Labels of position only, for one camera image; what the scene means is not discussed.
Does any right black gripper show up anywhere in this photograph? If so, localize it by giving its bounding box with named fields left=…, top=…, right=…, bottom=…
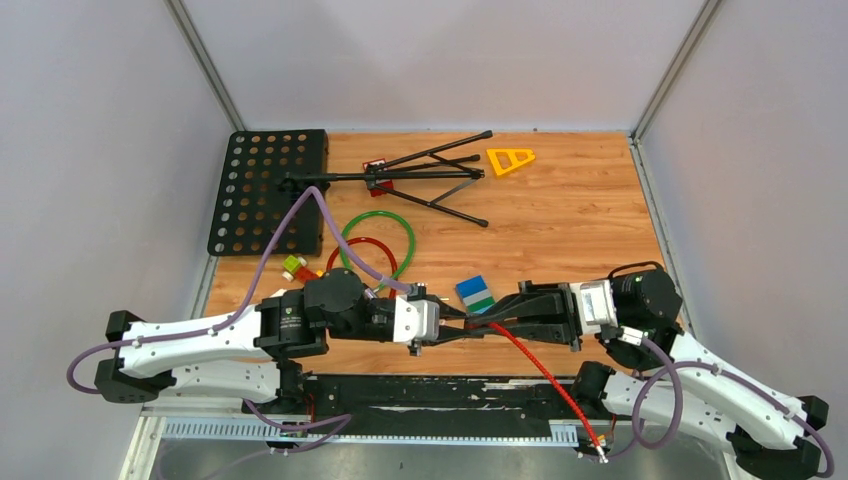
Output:
left=462, top=279, right=585, bottom=349

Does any green cable lock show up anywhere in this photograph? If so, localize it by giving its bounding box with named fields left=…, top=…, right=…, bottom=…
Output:
left=341, top=210, right=417, bottom=280

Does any red tag with cord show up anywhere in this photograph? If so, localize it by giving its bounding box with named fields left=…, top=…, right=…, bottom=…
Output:
left=466, top=320, right=611, bottom=464

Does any red cable lock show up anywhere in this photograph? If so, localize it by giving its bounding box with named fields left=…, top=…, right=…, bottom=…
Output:
left=323, top=236, right=399, bottom=285

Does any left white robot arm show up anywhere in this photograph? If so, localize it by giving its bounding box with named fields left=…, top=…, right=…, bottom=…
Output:
left=95, top=268, right=469, bottom=413

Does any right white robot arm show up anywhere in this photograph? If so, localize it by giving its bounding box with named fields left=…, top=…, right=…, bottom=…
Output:
left=465, top=261, right=835, bottom=479

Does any blue green white brick stack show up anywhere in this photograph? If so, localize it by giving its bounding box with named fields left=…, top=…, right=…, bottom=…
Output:
left=455, top=275, right=496, bottom=315

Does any red yellow toy brick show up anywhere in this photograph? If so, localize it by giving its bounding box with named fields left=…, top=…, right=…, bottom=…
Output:
left=294, top=266, right=323, bottom=283

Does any red label card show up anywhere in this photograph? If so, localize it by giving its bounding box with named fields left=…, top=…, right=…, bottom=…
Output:
left=362, top=158, right=394, bottom=198

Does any green toy brick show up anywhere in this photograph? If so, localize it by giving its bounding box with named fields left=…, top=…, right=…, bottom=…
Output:
left=282, top=255, right=307, bottom=282

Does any yellow plastic triangle piece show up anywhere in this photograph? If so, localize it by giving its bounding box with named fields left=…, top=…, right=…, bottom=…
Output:
left=486, top=148, right=536, bottom=179

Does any black perforated music stand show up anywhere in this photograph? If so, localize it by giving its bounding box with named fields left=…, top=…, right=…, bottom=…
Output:
left=207, top=129, right=494, bottom=257

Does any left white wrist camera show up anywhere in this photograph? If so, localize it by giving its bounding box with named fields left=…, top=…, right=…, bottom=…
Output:
left=392, top=296, right=440, bottom=345

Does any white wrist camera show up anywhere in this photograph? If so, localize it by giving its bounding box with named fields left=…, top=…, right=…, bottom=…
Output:
left=392, top=296, right=440, bottom=345
left=569, top=280, right=646, bottom=346

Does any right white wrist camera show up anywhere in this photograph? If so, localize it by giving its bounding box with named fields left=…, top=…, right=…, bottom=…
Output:
left=569, top=280, right=646, bottom=346

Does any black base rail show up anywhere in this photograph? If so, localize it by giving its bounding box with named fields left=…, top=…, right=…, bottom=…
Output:
left=264, top=374, right=637, bottom=439

